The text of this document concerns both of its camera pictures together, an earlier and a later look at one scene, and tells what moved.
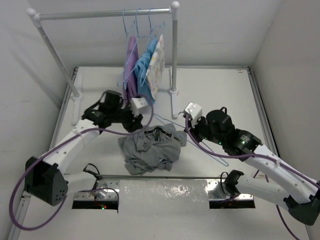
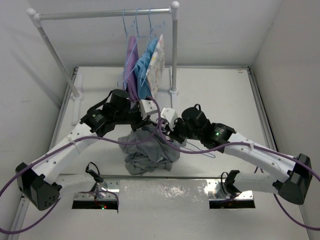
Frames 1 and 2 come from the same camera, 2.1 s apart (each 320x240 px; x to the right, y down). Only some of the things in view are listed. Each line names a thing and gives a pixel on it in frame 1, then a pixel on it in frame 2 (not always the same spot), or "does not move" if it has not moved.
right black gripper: [193, 130] → [173, 133]
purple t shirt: [130, 89] does not move
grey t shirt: [154, 148] does not move
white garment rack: [33, 14] does not move
